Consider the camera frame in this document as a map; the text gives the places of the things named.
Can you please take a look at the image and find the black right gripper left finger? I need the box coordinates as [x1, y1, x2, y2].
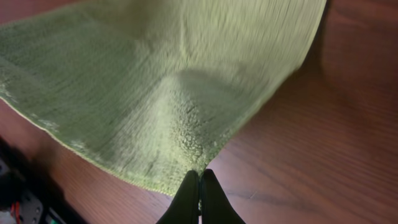
[157, 170, 199, 224]

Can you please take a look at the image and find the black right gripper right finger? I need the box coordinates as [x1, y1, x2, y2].
[200, 169, 245, 224]

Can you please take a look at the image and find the green microfiber cloth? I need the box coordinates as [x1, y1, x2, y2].
[1, 0, 325, 195]

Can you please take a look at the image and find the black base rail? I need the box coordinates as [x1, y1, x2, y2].
[1, 139, 86, 224]

